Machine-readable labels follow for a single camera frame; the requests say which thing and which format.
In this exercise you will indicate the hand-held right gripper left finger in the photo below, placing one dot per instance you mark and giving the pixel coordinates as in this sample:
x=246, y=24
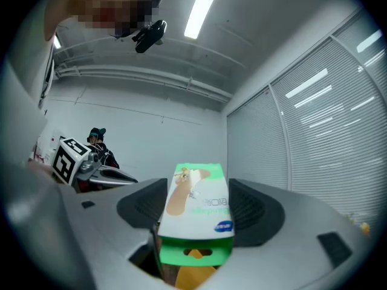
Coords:
x=102, y=222

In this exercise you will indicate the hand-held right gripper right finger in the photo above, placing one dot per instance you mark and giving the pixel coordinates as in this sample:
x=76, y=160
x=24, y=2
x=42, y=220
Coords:
x=287, y=258

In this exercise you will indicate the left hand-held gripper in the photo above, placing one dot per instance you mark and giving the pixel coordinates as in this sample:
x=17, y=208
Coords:
x=68, y=162

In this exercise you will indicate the green small packet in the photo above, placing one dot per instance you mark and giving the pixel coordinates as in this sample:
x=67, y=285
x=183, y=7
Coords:
x=196, y=204

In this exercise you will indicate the white ceiling pipes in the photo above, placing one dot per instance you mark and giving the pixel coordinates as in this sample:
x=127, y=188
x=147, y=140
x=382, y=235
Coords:
x=136, y=77

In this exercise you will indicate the person's beige shirt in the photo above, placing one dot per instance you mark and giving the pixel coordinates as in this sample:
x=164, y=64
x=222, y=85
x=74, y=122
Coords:
x=24, y=101

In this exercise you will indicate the long ceiling light panel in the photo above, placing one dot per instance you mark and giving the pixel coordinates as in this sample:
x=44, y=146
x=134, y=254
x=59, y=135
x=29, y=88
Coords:
x=202, y=8
x=57, y=42

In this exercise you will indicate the person's head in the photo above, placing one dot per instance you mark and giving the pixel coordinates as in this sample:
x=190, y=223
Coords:
x=106, y=5

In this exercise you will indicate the glass wall with white blinds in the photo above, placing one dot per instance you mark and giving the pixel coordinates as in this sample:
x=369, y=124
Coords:
x=317, y=131

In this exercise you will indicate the black head-mounted camera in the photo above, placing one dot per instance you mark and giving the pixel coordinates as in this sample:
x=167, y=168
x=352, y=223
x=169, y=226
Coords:
x=151, y=36

